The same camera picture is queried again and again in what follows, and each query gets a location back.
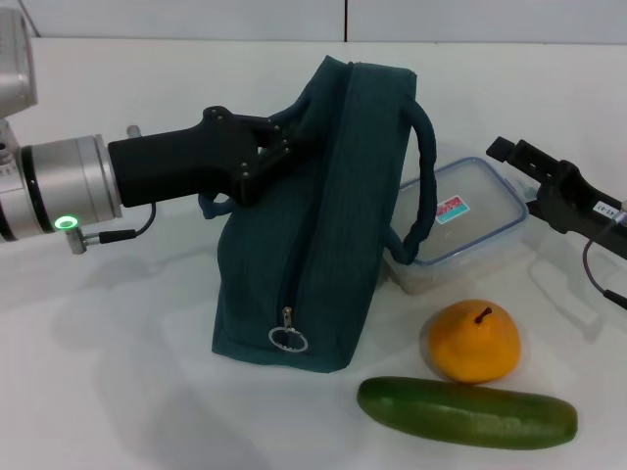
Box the green cucumber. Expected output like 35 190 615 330
356 375 579 450

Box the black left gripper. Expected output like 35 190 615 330
107 105 296 208

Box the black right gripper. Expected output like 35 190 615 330
486 136 627 261

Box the orange pear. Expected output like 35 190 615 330
420 299 522 385

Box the clear plastic food container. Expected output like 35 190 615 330
381 156 530 296

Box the dark teal fabric lunch bag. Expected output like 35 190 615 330
198 54 440 374

